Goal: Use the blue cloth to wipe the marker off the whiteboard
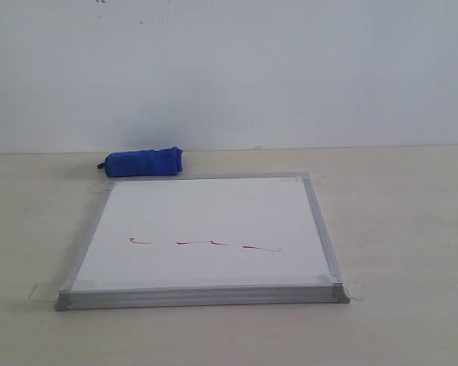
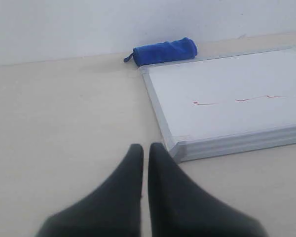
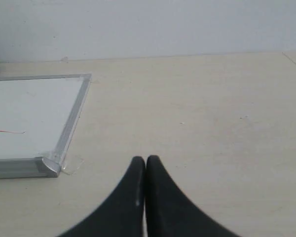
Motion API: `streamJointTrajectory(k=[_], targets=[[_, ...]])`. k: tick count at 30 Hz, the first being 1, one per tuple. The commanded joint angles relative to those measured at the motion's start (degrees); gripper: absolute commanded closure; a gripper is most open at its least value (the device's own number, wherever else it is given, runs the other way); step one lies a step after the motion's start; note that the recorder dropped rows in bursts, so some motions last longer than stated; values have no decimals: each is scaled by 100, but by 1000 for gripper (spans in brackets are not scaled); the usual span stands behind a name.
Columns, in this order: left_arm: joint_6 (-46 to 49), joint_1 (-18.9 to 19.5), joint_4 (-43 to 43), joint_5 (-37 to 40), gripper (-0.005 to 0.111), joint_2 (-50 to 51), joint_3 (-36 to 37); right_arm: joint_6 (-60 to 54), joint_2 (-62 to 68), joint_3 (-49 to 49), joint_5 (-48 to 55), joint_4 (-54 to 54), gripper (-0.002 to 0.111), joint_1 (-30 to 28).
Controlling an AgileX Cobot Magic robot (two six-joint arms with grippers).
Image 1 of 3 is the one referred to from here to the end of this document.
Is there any clear tape front right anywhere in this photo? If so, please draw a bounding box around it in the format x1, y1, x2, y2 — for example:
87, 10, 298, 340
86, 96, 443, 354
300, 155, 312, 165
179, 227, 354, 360
343, 282, 366, 302

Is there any clear tape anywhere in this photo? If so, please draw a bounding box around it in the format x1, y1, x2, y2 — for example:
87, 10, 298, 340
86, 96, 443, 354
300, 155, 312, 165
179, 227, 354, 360
89, 181, 109, 194
309, 173, 327, 185
27, 282, 62, 303
343, 282, 366, 302

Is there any clear tape front left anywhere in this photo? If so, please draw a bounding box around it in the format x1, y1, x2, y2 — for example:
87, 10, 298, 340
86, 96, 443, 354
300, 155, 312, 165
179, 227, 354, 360
27, 282, 62, 303

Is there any clear tape back right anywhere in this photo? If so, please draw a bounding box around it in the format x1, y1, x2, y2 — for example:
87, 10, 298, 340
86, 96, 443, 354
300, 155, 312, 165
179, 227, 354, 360
309, 173, 327, 185

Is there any white board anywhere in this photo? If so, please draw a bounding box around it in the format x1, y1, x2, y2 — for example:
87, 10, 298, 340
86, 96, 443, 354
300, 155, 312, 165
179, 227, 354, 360
55, 172, 350, 311

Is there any blue cloth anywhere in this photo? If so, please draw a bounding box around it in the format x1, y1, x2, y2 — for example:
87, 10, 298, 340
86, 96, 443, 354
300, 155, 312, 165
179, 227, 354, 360
97, 146, 183, 178

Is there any clear tape back left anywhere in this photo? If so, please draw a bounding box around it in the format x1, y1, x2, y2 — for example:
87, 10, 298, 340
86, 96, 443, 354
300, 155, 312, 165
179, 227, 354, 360
89, 181, 109, 194

